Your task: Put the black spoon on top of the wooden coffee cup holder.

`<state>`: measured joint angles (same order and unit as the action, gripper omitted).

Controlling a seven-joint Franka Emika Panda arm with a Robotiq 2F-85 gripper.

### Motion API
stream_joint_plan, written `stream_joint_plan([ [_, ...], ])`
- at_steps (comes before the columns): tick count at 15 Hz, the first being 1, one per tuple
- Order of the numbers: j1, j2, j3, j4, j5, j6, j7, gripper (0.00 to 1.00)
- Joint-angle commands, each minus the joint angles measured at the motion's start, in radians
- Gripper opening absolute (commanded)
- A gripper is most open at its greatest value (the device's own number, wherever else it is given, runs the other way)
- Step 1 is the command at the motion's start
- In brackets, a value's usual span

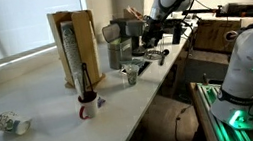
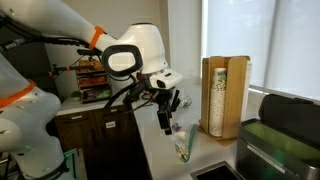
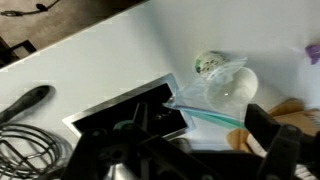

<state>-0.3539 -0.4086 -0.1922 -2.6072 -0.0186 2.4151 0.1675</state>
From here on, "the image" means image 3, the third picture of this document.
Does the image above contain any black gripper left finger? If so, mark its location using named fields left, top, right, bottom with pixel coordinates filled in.
left=61, top=101, right=221, bottom=180

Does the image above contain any clear plastic zip bag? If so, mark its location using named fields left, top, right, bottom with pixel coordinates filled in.
left=162, top=55, right=249, bottom=132

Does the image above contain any patterned paper cup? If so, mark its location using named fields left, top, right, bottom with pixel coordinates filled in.
left=194, top=49, right=260, bottom=114

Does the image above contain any black metal frame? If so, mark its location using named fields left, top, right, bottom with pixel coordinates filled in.
left=0, top=35, right=38, bottom=69

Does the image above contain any black floor cable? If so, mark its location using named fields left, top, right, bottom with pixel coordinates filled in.
left=0, top=0, right=62, bottom=18

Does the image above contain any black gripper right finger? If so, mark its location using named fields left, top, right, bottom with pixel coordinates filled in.
left=244, top=103, right=320, bottom=180

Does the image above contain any small purple wrapper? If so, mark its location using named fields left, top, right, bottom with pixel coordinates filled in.
left=304, top=43, right=320, bottom=66

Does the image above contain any metal rimmed sink basin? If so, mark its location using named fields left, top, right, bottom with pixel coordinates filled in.
left=61, top=73, right=198, bottom=140

